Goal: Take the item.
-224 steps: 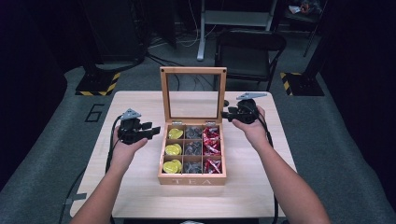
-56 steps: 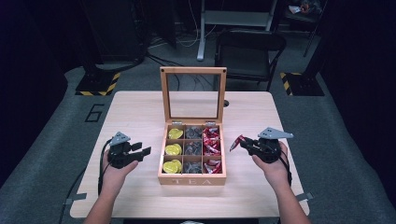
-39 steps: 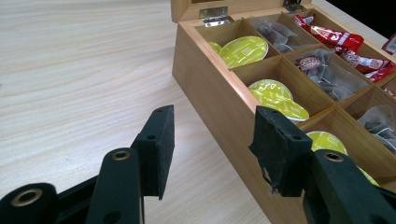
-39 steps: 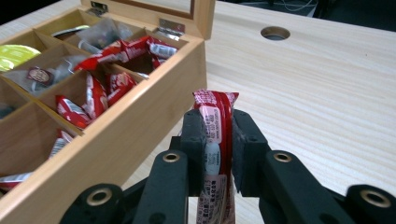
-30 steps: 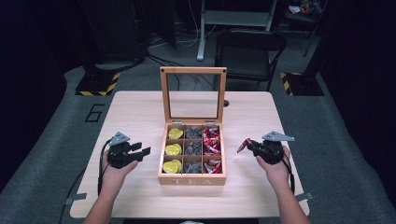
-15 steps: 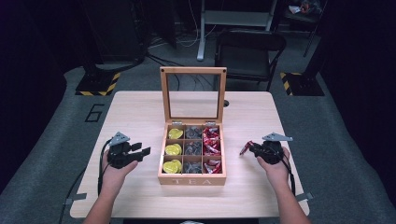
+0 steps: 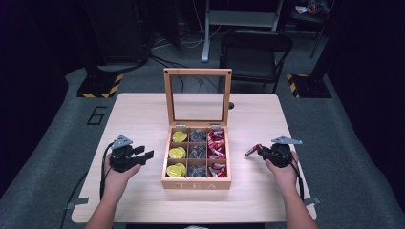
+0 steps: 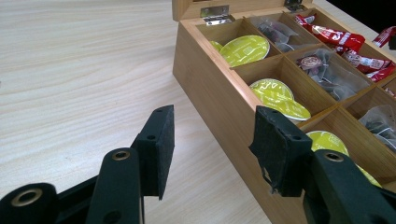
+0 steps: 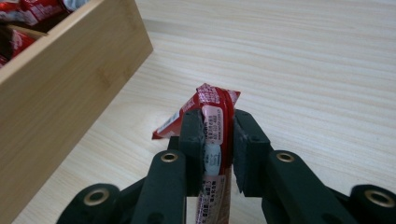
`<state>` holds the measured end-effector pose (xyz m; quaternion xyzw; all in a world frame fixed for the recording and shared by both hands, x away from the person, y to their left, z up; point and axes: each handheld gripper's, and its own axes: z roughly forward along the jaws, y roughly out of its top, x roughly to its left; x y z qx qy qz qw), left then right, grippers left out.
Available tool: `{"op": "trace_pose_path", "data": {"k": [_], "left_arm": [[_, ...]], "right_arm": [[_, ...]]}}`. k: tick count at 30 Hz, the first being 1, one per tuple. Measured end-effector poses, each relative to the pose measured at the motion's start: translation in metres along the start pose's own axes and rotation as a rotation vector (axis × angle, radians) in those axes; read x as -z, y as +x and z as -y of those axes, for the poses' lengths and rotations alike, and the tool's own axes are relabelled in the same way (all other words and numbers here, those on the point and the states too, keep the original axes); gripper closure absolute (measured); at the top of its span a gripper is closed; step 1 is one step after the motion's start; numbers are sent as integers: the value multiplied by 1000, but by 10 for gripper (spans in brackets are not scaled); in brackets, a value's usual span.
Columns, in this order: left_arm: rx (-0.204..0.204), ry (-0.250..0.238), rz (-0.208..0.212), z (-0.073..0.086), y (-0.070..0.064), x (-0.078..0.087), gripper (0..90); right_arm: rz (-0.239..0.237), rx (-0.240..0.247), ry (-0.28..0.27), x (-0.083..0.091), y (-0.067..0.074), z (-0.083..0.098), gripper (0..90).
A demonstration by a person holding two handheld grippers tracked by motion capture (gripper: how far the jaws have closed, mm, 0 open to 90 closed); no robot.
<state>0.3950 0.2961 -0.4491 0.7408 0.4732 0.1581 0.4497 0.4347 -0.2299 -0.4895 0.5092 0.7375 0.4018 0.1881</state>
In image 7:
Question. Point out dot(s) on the hazard striped stand base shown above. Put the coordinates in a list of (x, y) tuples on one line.
[(310, 86), (102, 87)]

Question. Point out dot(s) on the pile of dark tea packets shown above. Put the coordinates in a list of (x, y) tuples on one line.
[(197, 152)]

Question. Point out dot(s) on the grey tape strip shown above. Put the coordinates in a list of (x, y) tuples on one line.
[(78, 202), (313, 200)]

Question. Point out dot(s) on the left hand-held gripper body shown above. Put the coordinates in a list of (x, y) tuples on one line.
[(122, 159)]

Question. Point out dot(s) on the black table grommet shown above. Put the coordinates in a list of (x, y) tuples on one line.
[(231, 105)]

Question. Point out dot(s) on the white desk frame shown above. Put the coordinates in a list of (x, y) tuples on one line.
[(238, 18)]

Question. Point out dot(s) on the person's left hand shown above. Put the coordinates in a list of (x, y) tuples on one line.
[(116, 183)]

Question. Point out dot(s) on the wooden tea box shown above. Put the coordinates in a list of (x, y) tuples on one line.
[(196, 183)]

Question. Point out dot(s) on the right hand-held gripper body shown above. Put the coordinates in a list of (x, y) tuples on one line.
[(279, 156)]

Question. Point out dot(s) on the dark chair with clutter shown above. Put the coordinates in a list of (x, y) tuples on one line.
[(310, 12)]

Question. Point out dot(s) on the dark equipment rack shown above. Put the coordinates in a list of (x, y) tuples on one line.
[(117, 31)]

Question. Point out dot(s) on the red foil tea sachet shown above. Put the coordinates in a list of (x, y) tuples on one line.
[(253, 149)]

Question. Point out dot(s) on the black folding chair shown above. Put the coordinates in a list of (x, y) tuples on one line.
[(254, 60)]

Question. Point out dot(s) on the pile of red tea packets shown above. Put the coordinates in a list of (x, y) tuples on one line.
[(216, 149)]

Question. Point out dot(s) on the pile of yellow tea packets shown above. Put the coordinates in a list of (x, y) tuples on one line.
[(177, 153)]

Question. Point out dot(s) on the person's right hand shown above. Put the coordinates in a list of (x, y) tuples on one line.
[(286, 175)]

